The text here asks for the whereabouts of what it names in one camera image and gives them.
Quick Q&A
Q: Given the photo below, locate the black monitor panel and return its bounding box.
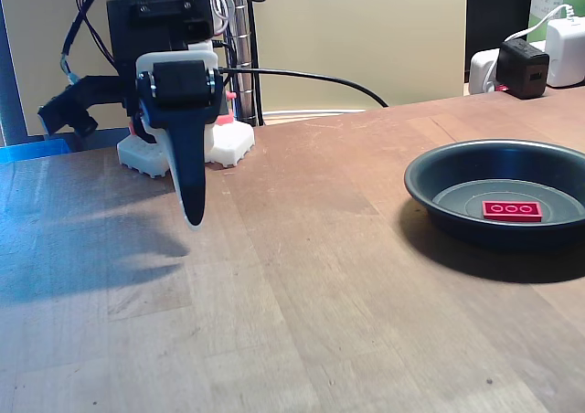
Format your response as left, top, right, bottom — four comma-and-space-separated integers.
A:
465, 0, 536, 85

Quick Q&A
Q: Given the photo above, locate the metal rack pole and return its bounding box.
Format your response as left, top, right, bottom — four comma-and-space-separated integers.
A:
227, 0, 266, 128

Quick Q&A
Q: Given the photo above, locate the white power adapter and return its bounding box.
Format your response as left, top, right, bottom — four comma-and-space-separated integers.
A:
545, 16, 585, 90

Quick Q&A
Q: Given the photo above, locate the thin arm wire bundle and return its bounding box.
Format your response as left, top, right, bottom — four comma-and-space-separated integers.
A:
60, 0, 116, 88

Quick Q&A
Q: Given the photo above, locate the black power adapter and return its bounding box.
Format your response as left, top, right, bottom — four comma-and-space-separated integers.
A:
495, 38, 551, 101

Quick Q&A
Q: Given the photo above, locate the black gripper camera mount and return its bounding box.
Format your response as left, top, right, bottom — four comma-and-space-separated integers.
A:
37, 73, 128, 139

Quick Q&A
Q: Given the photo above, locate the black power cable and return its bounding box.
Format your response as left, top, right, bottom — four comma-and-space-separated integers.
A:
218, 67, 390, 109

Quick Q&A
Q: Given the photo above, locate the white charger cable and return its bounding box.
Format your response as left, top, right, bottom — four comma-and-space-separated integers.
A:
483, 3, 576, 90

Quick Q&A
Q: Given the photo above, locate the dark round metal pan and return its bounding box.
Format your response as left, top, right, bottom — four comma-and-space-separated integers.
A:
403, 139, 585, 252

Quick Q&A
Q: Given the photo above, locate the red lego block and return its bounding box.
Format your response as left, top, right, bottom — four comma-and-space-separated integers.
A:
481, 199, 544, 224

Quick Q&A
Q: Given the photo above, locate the white wall plug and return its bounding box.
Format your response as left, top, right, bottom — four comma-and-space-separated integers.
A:
468, 48, 505, 96

